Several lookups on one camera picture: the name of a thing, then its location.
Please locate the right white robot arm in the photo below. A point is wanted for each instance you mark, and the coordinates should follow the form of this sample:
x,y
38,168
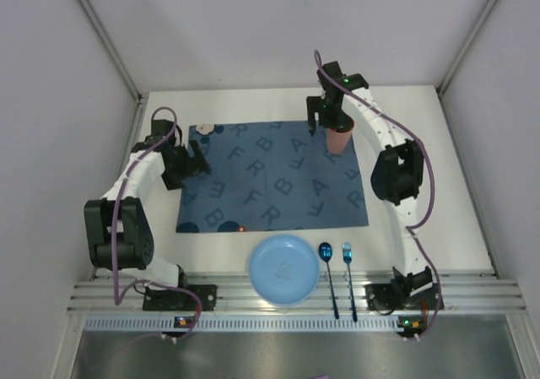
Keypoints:
x,y
346,105

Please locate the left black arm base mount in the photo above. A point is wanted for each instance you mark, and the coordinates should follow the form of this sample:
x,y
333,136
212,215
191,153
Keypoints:
x,y
169,300

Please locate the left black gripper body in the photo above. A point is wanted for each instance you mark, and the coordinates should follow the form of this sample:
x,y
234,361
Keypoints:
x,y
192,159

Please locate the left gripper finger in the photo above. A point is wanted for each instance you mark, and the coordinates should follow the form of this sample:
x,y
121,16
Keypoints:
x,y
199,175
199,162

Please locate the blue letter-print placemat cloth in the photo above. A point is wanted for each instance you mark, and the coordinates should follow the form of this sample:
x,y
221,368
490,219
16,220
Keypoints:
x,y
271,176

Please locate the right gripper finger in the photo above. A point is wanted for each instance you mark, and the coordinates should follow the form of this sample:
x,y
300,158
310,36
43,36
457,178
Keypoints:
x,y
342,125
313,106

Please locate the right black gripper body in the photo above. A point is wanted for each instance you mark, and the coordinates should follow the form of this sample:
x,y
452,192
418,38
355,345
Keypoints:
x,y
322,104

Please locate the blue metallic fork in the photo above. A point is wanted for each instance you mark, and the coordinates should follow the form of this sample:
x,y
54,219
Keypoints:
x,y
347,258

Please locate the light blue plate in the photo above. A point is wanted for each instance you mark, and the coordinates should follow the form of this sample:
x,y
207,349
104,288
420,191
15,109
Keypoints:
x,y
284,269

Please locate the blue metallic spoon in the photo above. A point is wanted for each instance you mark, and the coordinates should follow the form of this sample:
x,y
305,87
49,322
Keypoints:
x,y
325,254

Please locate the aluminium rail frame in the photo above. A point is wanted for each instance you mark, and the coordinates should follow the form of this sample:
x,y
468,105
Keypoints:
x,y
461,294

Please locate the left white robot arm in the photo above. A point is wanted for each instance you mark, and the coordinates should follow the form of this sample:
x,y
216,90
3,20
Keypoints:
x,y
118,232

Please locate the orange plastic cup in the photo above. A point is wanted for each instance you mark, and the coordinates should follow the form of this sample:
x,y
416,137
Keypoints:
x,y
337,139

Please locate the perforated cable duct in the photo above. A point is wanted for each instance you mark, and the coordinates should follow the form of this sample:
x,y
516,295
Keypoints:
x,y
252,324

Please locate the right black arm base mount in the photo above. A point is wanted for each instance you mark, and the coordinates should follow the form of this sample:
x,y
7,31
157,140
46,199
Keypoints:
x,y
382,299

